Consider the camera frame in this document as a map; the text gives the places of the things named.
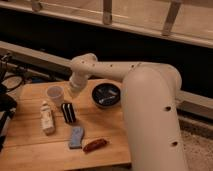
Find black equipment at left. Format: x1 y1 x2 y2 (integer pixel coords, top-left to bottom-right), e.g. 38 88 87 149
0 54 18 153

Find black cables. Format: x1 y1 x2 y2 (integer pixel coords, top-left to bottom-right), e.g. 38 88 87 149
1 73 26 93

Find black bowl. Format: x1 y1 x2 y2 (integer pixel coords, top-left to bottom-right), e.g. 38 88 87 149
92 83 121 108

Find blue sponge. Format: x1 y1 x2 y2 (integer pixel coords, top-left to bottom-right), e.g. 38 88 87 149
68 126 84 149

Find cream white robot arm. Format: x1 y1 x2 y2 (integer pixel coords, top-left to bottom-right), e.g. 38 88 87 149
70 54 188 171

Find brown red snack bar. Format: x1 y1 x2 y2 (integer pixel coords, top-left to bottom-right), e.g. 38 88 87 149
83 139 108 153

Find cream white gripper body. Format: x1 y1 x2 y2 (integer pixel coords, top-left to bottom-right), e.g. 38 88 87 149
68 81 82 98

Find metal window rail frame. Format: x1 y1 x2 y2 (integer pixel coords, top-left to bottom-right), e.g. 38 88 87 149
0 0 213 49

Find clear plastic cup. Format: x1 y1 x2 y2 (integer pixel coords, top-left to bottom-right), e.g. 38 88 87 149
46 86 64 107

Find small white bottle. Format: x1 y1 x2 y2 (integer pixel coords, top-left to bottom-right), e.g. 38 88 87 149
40 101 55 135

